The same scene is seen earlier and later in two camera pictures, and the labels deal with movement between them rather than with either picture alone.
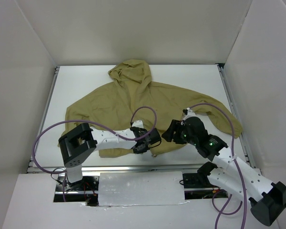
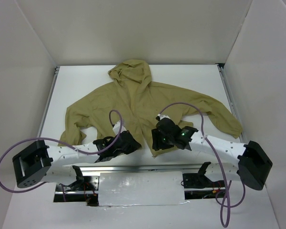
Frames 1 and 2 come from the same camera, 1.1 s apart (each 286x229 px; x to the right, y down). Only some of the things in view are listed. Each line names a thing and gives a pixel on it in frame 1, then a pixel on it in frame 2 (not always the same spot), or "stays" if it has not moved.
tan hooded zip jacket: [131, 97] stays
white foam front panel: [141, 188] stays
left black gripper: [140, 145] to [130, 143]
